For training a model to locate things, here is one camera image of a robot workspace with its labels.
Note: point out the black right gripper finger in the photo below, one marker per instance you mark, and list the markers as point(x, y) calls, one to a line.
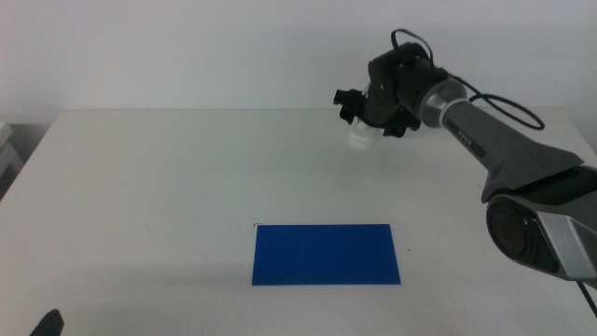
point(403, 125)
point(351, 105)

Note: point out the white child's sandal shoe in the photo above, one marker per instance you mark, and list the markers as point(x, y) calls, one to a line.
point(362, 138)

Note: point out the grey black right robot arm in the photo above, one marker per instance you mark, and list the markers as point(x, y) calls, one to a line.
point(503, 144)

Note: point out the blue rectangular mat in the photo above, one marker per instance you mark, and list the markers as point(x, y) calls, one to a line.
point(325, 254)

